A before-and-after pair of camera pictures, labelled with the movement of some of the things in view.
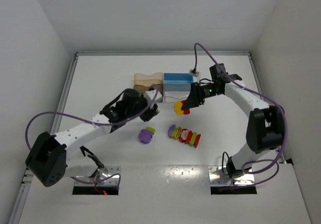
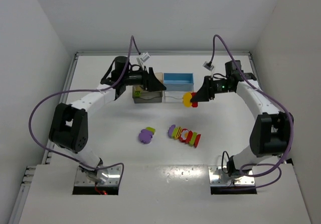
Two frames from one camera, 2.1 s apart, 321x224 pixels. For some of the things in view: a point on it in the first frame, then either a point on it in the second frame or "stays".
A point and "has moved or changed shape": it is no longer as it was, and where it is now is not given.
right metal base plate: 217,178 stays
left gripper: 147,112 to 148,78
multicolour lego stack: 184,135 stays
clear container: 173,96 stays
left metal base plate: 104,173 stays
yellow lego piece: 177,108 has moved or changed shape
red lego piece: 186,111 has moved or changed shape
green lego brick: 150,128 stays
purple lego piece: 145,136 stays
